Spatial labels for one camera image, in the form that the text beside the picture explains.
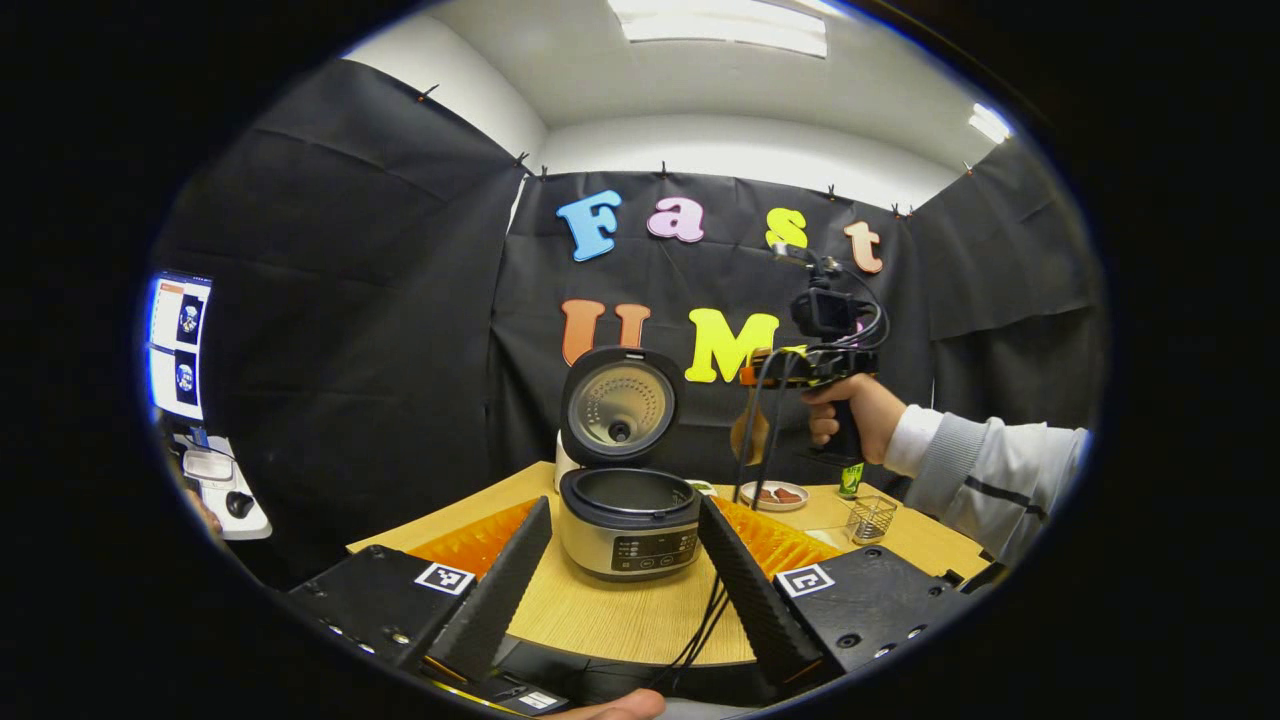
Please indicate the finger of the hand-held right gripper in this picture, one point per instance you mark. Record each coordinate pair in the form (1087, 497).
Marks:
(772, 368)

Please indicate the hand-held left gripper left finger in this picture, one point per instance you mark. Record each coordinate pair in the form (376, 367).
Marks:
(495, 600)

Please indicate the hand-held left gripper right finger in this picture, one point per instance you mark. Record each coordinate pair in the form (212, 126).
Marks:
(755, 600)

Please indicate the wooden spoon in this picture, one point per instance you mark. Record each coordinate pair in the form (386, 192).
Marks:
(752, 440)

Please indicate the clear chopstick holder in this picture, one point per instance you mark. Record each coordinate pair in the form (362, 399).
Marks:
(871, 522)

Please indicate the dark grey rice cooker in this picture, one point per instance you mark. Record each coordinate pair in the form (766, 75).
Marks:
(625, 530)

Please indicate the white round plate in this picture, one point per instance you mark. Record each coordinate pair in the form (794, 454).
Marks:
(775, 506)

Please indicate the green tea bottle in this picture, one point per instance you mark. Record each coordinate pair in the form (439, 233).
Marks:
(851, 482)

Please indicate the white toaster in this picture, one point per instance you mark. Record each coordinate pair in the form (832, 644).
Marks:
(563, 465)

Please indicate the white side desk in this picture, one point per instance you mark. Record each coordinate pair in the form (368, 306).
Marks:
(255, 528)

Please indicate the small ceiling light panel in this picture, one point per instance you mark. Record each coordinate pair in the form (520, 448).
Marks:
(990, 123)

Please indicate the black computer mouse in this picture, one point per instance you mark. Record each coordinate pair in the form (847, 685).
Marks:
(240, 505)

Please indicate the large ceiling light panel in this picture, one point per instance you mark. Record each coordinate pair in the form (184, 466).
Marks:
(720, 25)

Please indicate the small white device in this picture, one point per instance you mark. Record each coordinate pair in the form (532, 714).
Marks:
(209, 466)

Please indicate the computer monitor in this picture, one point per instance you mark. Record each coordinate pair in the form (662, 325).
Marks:
(180, 345)

